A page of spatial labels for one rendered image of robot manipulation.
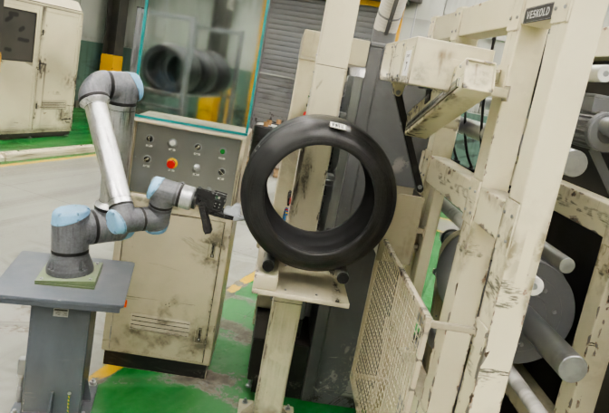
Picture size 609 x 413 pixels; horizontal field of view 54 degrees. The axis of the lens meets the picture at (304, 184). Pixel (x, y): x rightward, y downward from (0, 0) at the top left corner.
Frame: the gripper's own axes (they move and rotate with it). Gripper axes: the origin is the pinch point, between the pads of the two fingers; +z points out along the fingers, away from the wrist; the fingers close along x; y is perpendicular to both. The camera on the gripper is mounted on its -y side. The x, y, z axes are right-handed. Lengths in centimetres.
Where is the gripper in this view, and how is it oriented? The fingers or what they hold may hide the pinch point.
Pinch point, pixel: (242, 219)
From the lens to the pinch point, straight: 228.1
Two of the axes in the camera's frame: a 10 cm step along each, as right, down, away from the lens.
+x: -0.2, -2.0, 9.8
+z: 9.5, 2.9, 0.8
